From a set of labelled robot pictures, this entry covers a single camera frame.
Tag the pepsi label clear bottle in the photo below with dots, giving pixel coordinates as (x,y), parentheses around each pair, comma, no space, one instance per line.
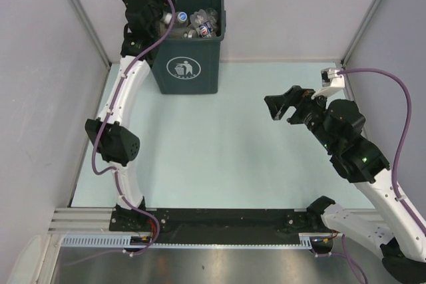
(195,22)

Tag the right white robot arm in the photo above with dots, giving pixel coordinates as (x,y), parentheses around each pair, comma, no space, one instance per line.
(401,245)

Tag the clear cup silver base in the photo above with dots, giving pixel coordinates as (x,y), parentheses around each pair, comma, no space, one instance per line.
(183,33)

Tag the green label clear bottle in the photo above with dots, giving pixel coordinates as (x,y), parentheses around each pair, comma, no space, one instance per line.
(166,18)

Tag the large clear bottle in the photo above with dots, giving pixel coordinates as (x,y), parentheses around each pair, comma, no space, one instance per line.
(214,19)

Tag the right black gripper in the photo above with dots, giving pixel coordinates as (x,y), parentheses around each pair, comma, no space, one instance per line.
(278,104)

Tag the clear bottle white cap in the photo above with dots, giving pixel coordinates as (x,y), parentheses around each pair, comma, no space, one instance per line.
(181,20)

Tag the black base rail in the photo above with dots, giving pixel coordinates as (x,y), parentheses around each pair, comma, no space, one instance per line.
(256,227)

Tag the dark green plastic bin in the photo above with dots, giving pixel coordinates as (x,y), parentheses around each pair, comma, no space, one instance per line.
(191,65)

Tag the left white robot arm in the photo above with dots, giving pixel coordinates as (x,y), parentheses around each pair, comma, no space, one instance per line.
(114,145)

